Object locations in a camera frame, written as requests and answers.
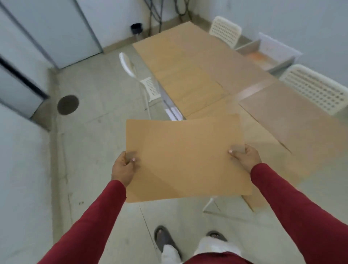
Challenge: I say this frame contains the person's left shoe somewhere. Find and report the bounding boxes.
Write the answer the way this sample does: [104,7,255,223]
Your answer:
[154,225,183,260]

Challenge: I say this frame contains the grey door panel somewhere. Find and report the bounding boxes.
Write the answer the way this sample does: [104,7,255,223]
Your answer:
[0,0,103,69]

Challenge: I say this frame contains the person's white trousers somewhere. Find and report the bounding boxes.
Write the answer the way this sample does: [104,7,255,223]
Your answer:
[160,236,242,264]

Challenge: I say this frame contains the person's right hand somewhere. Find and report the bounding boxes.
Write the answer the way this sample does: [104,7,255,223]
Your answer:
[228,144,262,175]

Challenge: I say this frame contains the white open box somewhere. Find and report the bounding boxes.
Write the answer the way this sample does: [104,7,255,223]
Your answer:
[235,32,303,74]

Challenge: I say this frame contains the person's shoe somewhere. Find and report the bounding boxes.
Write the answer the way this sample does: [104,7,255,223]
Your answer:
[154,225,183,260]
[206,230,228,242]

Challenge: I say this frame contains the small white perforated chair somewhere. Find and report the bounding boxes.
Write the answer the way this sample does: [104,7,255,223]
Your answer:
[209,15,242,49]

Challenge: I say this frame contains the person's left hand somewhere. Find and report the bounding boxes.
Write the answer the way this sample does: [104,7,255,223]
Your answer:
[111,151,140,188]

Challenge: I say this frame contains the grey sliding door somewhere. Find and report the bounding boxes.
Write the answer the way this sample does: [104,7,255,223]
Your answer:
[0,56,50,119]

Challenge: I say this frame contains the light brown paper sheet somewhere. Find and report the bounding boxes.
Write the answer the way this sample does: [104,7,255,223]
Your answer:
[132,21,230,118]

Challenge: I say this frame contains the white-framed table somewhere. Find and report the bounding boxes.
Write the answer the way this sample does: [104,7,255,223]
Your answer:
[132,21,348,213]

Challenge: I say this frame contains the person's red shirt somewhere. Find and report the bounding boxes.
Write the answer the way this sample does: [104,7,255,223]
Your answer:
[184,251,254,264]

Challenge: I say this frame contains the person's left forearm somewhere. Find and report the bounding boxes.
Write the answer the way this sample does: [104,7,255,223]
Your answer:
[37,180,127,264]

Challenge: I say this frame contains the person's right shoe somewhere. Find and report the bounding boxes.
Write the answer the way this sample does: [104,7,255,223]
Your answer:
[206,230,228,242]

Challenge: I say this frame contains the creased brown paper sheet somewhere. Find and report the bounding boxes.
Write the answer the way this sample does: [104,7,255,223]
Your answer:
[187,95,312,212]

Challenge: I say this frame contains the bundle of dark cables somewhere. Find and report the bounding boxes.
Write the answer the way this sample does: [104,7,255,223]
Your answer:
[143,0,192,34]

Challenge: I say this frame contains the white chair with slim back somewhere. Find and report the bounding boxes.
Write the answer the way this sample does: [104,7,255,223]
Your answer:
[119,52,167,119]

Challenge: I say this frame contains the wide white perforated chair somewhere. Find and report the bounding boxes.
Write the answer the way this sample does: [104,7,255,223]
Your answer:
[279,64,348,116]

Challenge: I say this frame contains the person's right forearm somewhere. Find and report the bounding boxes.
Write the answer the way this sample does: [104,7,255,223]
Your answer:
[250,163,348,264]

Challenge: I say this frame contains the round floor drain cover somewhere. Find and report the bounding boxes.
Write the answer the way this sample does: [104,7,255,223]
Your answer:
[57,95,80,116]

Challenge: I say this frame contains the large dark brown paper sheet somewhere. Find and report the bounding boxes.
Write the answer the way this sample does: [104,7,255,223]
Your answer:
[239,80,348,166]

